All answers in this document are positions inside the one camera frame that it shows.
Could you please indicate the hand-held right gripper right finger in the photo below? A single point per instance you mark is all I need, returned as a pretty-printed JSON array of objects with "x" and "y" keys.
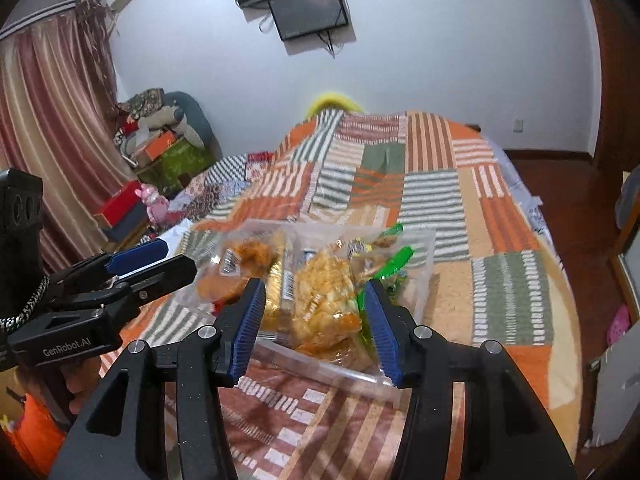
[{"x": 382, "y": 330}]

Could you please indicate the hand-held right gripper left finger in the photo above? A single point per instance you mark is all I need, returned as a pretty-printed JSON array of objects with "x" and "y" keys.
[{"x": 245, "y": 330}]

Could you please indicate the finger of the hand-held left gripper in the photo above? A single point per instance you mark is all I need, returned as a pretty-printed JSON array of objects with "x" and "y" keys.
[
  {"x": 135, "y": 257},
  {"x": 165, "y": 272}
]

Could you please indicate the orange cracker snack packet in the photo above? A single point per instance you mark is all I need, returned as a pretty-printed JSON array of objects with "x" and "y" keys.
[{"x": 322, "y": 300}]

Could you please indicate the clear plastic container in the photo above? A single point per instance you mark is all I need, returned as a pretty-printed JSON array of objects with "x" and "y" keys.
[{"x": 417, "y": 242}]

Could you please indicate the orange sleeved left forearm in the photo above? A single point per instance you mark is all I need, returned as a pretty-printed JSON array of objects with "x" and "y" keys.
[{"x": 35, "y": 435}]

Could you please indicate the person's left hand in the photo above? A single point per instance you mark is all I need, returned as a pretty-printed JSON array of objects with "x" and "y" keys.
[{"x": 77, "y": 390}]

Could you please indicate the dark flat box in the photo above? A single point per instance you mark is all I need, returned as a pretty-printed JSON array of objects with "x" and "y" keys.
[{"x": 127, "y": 227}]

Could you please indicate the red flat box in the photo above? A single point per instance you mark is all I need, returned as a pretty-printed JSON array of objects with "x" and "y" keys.
[{"x": 117, "y": 205}]

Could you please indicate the pink plush toy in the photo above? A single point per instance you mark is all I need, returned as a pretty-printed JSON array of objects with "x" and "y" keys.
[{"x": 156, "y": 205}]

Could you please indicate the gold wrapped snack bar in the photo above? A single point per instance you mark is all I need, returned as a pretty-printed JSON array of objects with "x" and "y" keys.
[{"x": 280, "y": 285}]

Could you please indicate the bright green wrapper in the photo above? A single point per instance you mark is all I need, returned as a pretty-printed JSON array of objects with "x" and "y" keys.
[{"x": 395, "y": 262}]

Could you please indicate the brown fried snack packet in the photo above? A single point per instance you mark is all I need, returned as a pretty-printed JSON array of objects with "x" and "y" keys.
[{"x": 240, "y": 260}]

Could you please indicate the green patterned box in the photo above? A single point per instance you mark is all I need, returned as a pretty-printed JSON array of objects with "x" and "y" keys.
[{"x": 180, "y": 165}]

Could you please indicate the checkered quilt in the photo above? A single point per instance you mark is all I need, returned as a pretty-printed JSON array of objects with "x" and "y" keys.
[{"x": 225, "y": 175}]

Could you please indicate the orange cardboard box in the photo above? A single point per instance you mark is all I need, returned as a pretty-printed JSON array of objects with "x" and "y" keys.
[{"x": 157, "y": 144}]

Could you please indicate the grey plush toy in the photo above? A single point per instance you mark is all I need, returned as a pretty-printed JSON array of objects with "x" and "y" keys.
[{"x": 170, "y": 120}]

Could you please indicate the orange green patchwork blanket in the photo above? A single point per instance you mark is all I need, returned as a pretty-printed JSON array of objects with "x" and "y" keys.
[{"x": 450, "y": 200}]

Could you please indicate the striped pink curtain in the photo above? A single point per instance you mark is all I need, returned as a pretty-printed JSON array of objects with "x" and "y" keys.
[{"x": 55, "y": 125}]

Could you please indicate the patterned brown cloth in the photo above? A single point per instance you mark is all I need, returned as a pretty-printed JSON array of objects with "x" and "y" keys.
[{"x": 142, "y": 100}]

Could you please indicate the yellow round object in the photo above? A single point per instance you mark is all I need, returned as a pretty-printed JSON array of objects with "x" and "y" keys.
[{"x": 332, "y": 100}]

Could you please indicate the pink slipper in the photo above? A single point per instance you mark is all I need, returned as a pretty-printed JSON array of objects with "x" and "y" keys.
[{"x": 618, "y": 325}]

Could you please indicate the wood framed mirror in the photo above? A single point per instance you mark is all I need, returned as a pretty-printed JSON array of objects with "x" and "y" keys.
[{"x": 627, "y": 255}]

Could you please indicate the small black monitor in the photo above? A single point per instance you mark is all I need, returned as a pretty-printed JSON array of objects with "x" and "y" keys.
[{"x": 307, "y": 12}]

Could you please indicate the brown wooden wardrobe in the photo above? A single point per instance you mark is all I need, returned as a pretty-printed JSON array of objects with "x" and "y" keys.
[{"x": 615, "y": 70}]

